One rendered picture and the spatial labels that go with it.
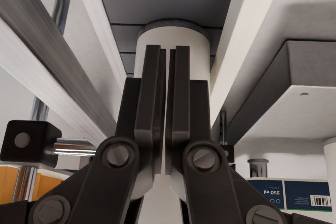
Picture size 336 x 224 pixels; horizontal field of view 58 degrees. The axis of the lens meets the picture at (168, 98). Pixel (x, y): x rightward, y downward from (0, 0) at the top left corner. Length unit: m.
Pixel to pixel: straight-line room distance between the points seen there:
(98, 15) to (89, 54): 0.16
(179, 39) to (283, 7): 0.12
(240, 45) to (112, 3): 0.08
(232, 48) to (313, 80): 0.16
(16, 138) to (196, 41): 0.13
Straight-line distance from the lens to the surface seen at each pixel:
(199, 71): 0.19
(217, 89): 0.21
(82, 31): 0.32
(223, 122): 0.51
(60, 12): 0.27
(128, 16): 0.20
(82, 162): 0.59
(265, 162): 0.69
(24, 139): 0.22
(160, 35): 0.19
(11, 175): 2.18
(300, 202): 0.70
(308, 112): 0.38
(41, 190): 2.59
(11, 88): 0.52
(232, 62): 0.17
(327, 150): 0.52
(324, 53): 0.33
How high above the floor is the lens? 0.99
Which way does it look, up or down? 21 degrees down
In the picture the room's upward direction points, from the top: 177 degrees counter-clockwise
